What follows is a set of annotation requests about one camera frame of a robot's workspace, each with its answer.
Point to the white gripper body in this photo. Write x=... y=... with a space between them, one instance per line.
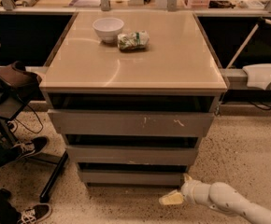
x=191 y=191

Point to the grey bottom drawer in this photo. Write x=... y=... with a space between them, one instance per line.
x=130 y=178

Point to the grey drawer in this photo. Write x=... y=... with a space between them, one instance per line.
x=132 y=155
x=130 y=178
x=131 y=123

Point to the grey middle drawer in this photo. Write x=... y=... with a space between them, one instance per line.
x=132 y=155

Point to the grey top drawer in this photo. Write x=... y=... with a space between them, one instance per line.
x=131 y=123

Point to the grey drawer cabinet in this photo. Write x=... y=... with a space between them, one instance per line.
x=175 y=73

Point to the white dustpan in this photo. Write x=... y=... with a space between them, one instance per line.
x=259 y=75

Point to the black sneaker lower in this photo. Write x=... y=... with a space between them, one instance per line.
x=35 y=214

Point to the black sneaker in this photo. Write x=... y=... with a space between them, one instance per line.
x=31 y=148
x=35 y=214

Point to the green white snack bag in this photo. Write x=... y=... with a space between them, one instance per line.
x=134 y=40

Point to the black sneaker upper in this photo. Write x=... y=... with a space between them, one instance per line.
x=31 y=148

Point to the white bowl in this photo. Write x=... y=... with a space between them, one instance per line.
x=108 y=29

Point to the brown VR headset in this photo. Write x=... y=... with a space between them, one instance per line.
x=17 y=80

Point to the black rolling stand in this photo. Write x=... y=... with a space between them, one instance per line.
x=10 y=109

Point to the white broom handle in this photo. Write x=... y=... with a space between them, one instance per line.
x=259 y=22

